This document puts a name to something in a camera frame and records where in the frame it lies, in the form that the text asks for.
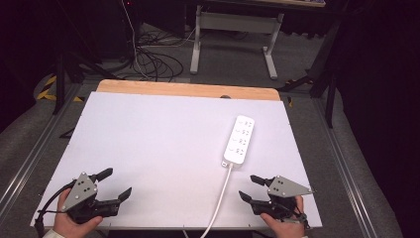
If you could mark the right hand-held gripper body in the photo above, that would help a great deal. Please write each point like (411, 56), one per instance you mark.
(287, 188)

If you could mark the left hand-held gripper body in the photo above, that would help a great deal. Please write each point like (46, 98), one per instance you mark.
(79, 191)

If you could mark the white power strip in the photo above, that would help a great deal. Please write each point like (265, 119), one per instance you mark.
(239, 140)

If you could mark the person's left hand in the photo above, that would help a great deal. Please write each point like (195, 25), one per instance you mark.
(67, 228)

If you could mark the person's right hand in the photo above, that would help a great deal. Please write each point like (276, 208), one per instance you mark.
(287, 229)

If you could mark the white table cover board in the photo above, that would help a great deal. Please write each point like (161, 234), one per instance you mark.
(158, 148)

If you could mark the yellow black floor tape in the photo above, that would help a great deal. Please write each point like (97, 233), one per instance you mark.
(46, 91)

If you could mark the black metal stand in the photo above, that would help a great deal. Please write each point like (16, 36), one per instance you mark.
(330, 92)
(60, 82)

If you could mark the wooden desk top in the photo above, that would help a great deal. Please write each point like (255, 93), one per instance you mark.
(280, 2)

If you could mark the aluminium floor rail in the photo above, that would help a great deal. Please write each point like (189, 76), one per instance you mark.
(36, 152)
(343, 165)

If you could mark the white metal desk frame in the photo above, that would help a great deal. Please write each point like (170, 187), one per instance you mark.
(198, 43)

